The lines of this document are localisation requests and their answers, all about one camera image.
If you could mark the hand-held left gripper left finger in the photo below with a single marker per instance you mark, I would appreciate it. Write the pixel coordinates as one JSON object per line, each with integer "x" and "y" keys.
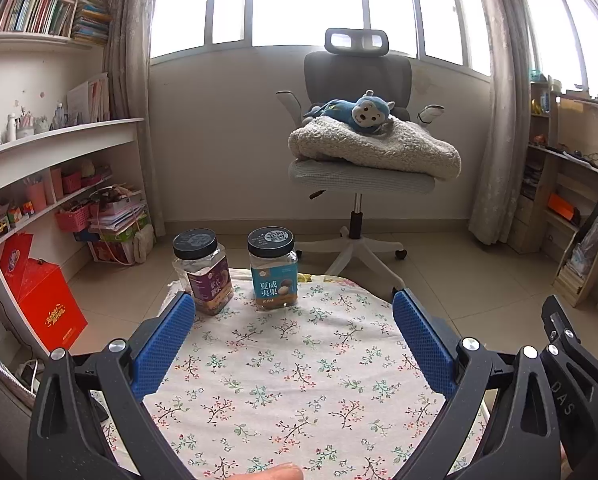
{"x": 161, "y": 345}

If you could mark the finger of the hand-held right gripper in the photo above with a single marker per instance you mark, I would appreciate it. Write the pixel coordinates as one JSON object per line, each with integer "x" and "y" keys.
{"x": 579, "y": 370}

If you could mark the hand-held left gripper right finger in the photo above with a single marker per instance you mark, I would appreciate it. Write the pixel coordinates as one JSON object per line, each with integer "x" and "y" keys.
{"x": 424, "y": 345}

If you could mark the person's left hand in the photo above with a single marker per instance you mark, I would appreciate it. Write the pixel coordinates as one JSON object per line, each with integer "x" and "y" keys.
{"x": 279, "y": 471}

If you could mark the wooden floor rack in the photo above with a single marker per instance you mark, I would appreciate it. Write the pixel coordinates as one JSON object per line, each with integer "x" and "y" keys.
{"x": 574, "y": 285}

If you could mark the purple label plastic jar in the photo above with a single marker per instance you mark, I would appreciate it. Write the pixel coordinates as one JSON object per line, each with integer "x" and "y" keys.
{"x": 209, "y": 280}

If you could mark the white fuzzy cloth item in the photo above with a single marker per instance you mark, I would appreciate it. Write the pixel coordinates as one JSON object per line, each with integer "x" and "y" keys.
{"x": 144, "y": 245}

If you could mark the red gift box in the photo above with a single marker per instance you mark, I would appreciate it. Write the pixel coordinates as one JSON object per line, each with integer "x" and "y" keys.
{"x": 49, "y": 305}

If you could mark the stack of papers and bags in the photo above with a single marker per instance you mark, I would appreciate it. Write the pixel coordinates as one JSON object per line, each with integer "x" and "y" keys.
{"x": 119, "y": 225}

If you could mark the blue label plastic jar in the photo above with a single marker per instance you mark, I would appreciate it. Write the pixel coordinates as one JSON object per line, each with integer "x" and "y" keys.
{"x": 274, "y": 285}

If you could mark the floral tablecloth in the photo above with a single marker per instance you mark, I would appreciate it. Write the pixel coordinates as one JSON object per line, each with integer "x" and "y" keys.
{"x": 289, "y": 360}

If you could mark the wooden shelf unit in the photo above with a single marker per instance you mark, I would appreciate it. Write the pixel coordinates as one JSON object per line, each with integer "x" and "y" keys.
{"x": 539, "y": 220}

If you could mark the orange box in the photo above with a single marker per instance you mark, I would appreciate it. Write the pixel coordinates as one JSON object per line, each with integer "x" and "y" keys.
{"x": 559, "y": 205}

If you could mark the pink plastic basket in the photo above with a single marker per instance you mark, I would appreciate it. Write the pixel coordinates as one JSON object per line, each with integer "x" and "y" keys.
{"x": 72, "y": 219}
{"x": 71, "y": 182}

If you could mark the red paper bag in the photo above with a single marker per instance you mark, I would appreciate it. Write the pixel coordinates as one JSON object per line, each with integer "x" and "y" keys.
{"x": 14, "y": 260}

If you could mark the small colourful toys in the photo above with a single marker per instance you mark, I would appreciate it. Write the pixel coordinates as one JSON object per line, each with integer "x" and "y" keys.
{"x": 9, "y": 217}

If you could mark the beige fuzzy blanket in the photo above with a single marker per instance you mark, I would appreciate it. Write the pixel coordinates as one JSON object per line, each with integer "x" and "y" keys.
{"x": 379, "y": 147}

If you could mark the white shelf unit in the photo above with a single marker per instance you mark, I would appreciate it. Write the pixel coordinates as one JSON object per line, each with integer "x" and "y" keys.
{"x": 54, "y": 137}

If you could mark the beige lace curtain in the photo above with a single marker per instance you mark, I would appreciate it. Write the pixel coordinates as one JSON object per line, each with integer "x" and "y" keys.
{"x": 504, "y": 110}
{"x": 129, "y": 110}

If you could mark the blue monkey plush toy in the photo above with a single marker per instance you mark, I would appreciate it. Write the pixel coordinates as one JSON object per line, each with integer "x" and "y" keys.
{"x": 364, "y": 110}

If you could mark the standing paper folders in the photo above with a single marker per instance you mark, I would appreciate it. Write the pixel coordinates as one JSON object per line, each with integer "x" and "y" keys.
{"x": 89, "y": 100}

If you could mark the white bottle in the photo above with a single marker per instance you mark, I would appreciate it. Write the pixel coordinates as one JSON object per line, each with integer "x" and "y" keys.
{"x": 12, "y": 127}

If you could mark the grey office chair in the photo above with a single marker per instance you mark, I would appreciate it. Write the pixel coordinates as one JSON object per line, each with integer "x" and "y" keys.
{"x": 356, "y": 75}

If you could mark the narrow side window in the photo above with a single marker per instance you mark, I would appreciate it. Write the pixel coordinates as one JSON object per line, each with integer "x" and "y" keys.
{"x": 554, "y": 35}

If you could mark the stack of flat books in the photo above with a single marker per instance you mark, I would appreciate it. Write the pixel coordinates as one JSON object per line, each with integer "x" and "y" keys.
{"x": 91, "y": 25}

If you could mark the large bay window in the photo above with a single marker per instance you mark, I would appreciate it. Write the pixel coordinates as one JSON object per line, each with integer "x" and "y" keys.
{"x": 304, "y": 0}

